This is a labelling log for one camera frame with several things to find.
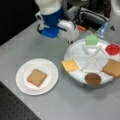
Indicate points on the small orange block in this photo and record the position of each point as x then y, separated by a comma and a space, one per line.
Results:
81, 28

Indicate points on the yellow cheese slice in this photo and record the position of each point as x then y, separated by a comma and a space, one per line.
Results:
70, 65

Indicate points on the toasted bread slice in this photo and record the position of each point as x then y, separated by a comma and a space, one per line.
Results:
36, 77
112, 68

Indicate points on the red tomato slice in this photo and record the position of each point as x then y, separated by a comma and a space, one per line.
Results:
112, 49

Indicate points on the brown meat patty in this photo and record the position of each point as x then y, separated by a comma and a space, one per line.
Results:
93, 79

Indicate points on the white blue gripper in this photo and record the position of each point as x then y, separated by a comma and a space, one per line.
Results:
53, 25

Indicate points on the white round plate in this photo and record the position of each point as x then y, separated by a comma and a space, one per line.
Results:
26, 69

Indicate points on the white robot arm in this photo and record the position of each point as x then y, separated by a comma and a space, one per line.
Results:
47, 7

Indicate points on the white divided serving tray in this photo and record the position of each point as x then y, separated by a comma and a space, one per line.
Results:
89, 59

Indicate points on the green lettuce leaf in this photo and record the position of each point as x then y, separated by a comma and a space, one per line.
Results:
91, 39

